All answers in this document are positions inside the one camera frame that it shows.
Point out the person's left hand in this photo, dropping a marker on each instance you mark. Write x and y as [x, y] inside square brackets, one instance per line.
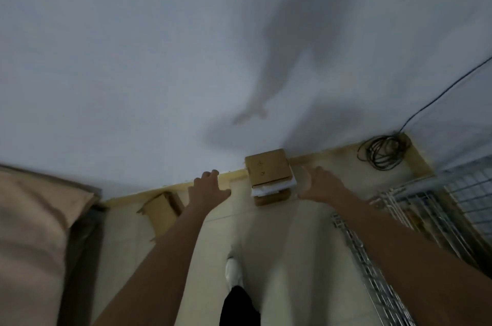
[207, 193]

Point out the person's right hand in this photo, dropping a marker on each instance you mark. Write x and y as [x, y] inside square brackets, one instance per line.
[325, 187]

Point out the person's left thumb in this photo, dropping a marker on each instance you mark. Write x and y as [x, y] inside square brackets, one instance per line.
[225, 194]

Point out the person's right thumb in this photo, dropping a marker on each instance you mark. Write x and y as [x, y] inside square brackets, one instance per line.
[303, 194]

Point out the person's right forearm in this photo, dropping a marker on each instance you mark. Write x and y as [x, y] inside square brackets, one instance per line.
[407, 260]

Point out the person's left forearm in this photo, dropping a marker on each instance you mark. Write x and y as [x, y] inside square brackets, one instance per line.
[161, 268]

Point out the white flat package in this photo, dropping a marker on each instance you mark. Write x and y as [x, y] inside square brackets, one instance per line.
[275, 186]

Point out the small brown cardboard block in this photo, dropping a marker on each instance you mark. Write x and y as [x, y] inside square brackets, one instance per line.
[272, 197]

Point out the flat brown cardboard box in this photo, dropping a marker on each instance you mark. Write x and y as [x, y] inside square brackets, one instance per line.
[268, 166]

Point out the open brown cardboard box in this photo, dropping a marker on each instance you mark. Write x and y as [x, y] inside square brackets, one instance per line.
[161, 214]

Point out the person's white shoe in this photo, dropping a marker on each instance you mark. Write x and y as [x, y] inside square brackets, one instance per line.
[233, 270]

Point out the grey metal mesh panel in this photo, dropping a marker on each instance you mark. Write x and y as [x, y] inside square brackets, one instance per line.
[369, 275]

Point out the person's black trouser leg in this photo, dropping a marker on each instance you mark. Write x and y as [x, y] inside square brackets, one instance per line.
[238, 308]

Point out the beige upholstered furniture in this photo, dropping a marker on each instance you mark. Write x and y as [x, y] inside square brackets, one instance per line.
[34, 237]

